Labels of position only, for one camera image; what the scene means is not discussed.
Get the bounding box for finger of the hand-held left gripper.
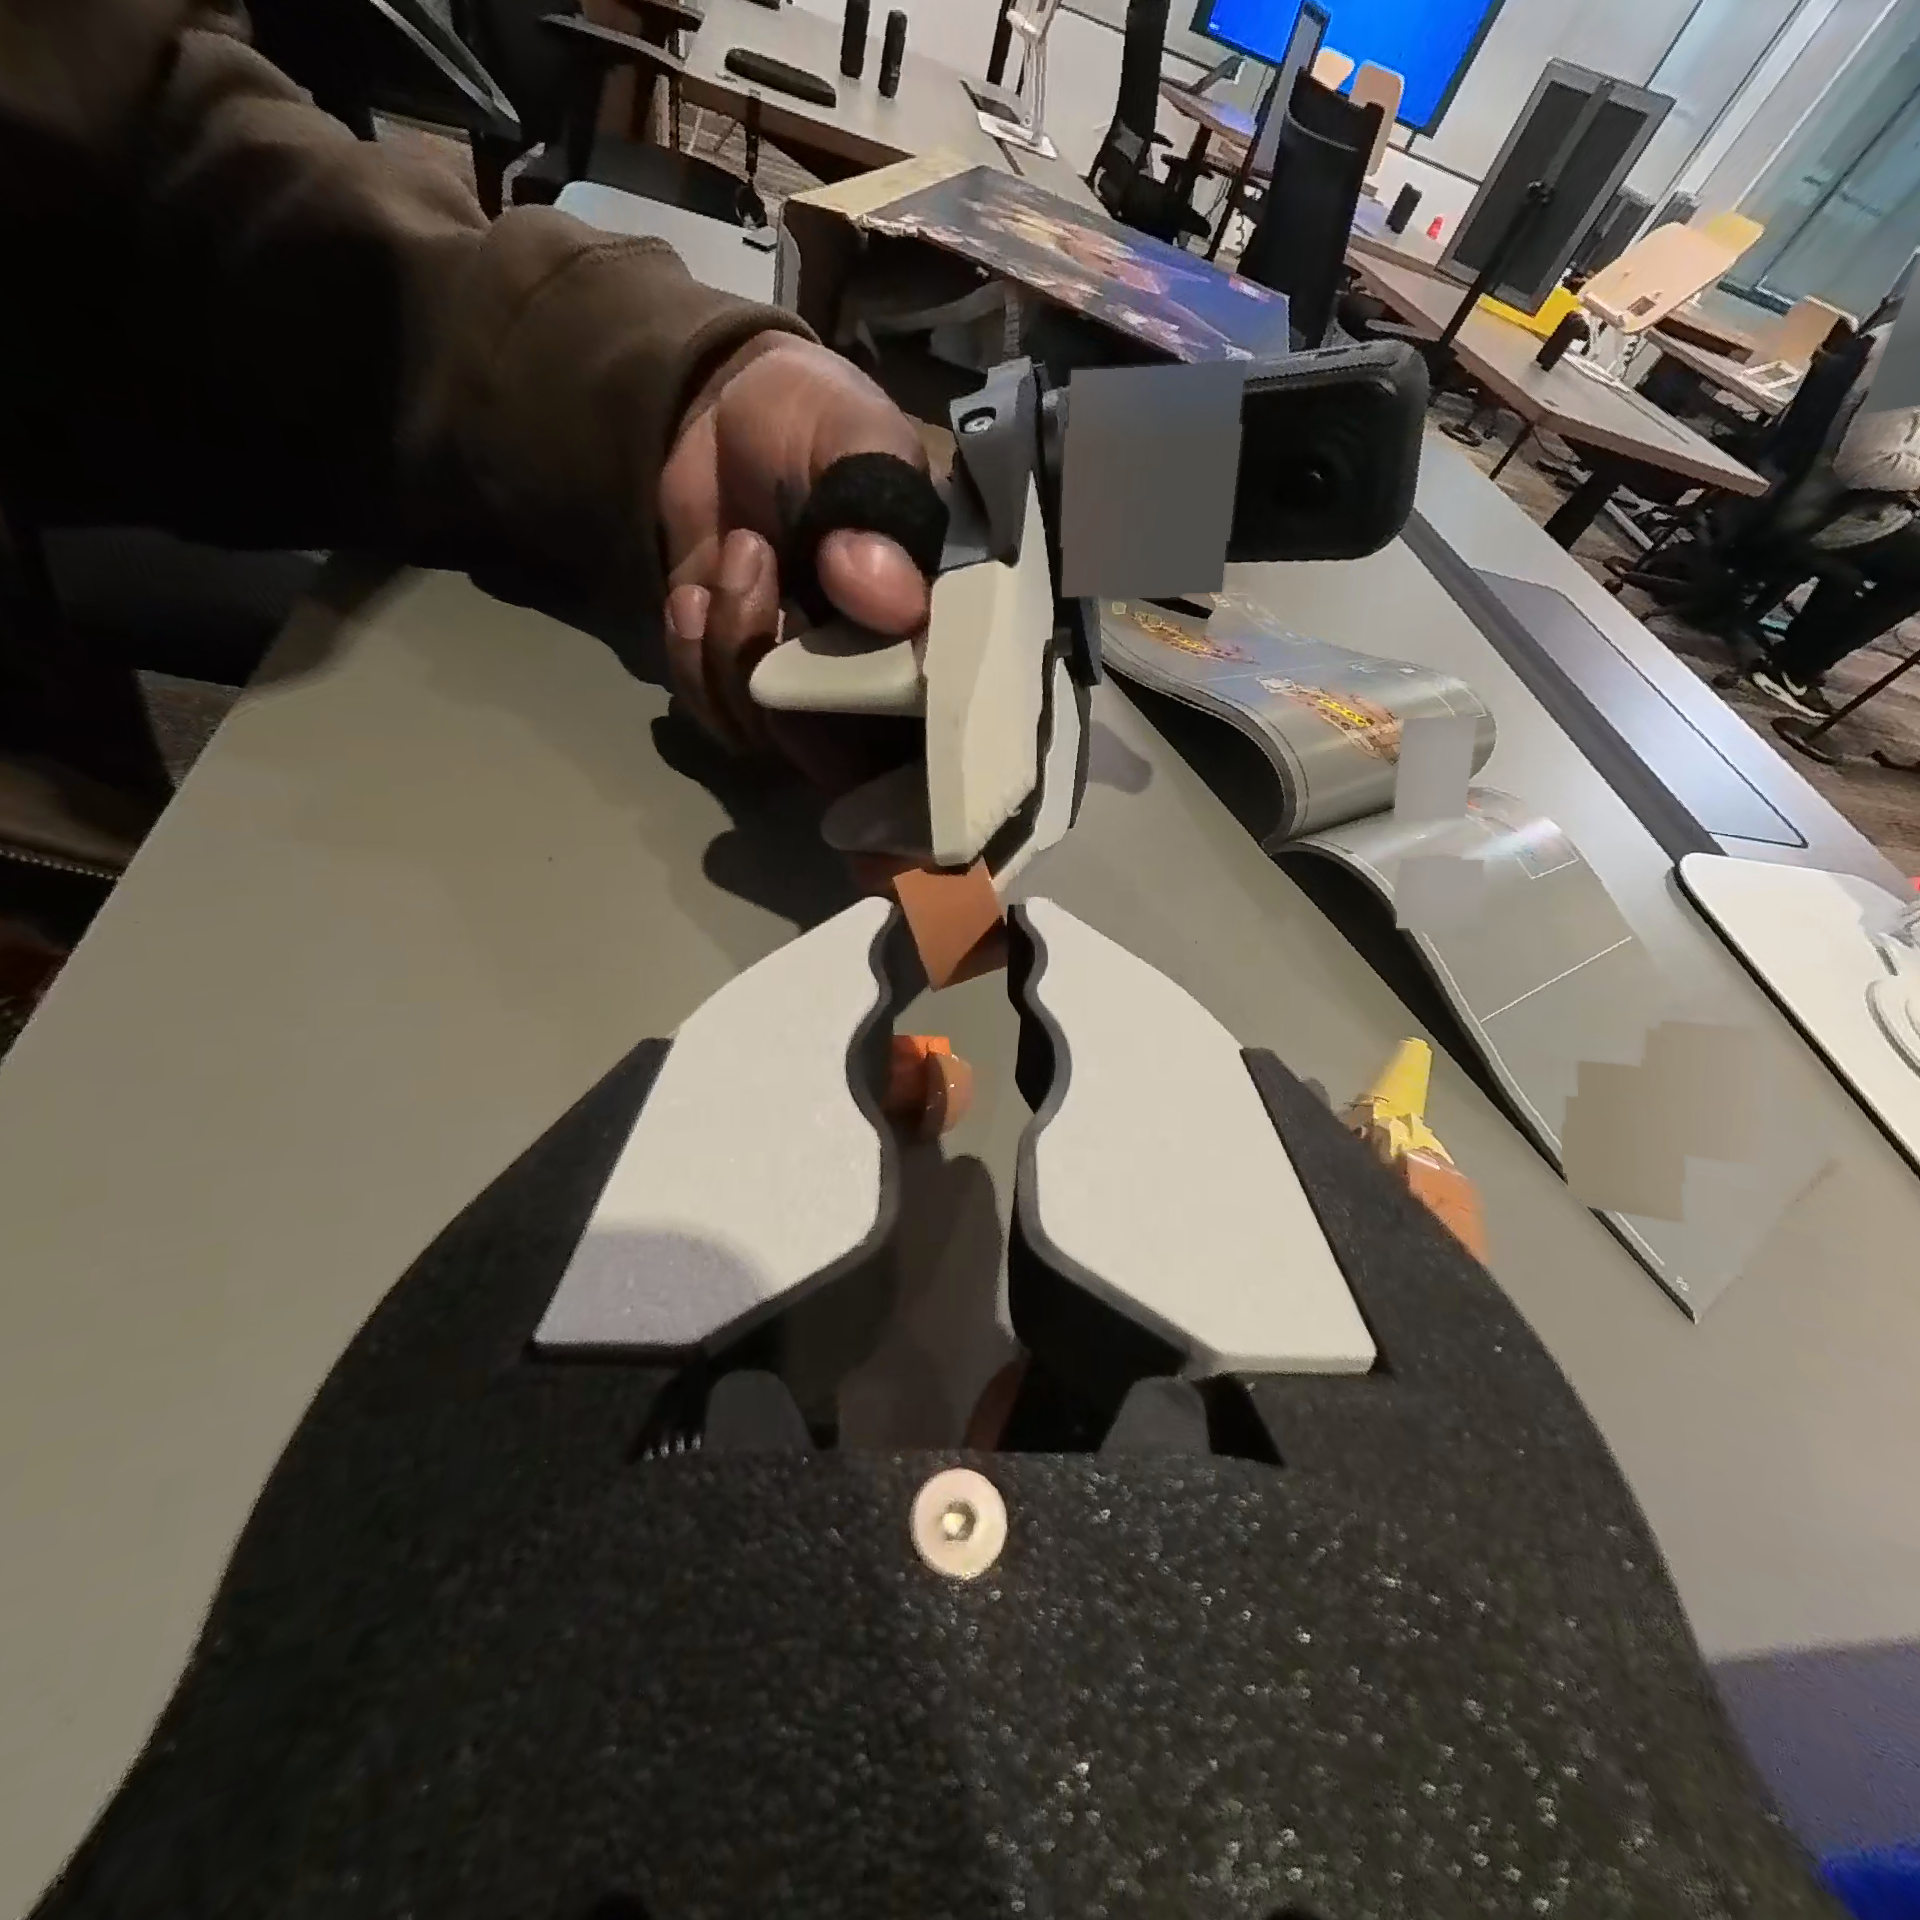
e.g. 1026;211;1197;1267
747;525;1058;874
815;644;1104;906

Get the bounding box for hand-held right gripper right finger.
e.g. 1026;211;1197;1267
1013;897;1379;1378

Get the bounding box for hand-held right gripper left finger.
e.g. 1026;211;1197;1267
535;897;902;1368

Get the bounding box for orange brick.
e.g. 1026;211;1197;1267
882;1032;962;1124

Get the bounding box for brown curved slope brick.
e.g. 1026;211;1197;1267
890;861;1010;992

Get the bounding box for brown tan brick-built model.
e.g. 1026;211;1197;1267
1339;1037;1490;1264

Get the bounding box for grey desk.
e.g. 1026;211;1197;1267
0;181;1920;1920

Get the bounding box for black office chair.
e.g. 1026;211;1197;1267
1087;0;1213;250
359;0;707;220
1252;66;1389;355

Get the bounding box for grey top office table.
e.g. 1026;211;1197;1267
1341;240;1772;548

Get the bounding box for cardboard set box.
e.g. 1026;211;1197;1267
776;152;1291;378

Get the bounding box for grey panel on stand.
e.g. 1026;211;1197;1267
1444;57;1679;321

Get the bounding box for pale wooden stand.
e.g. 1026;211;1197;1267
1575;211;1760;337

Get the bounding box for grey open instruction booklet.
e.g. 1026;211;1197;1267
1101;592;1840;1325

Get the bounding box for long wooden table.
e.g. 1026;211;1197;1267
660;0;1120;203

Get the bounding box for white board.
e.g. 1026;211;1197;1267
1678;852;1920;1175

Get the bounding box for blue wall screen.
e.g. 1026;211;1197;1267
1191;0;1508;138

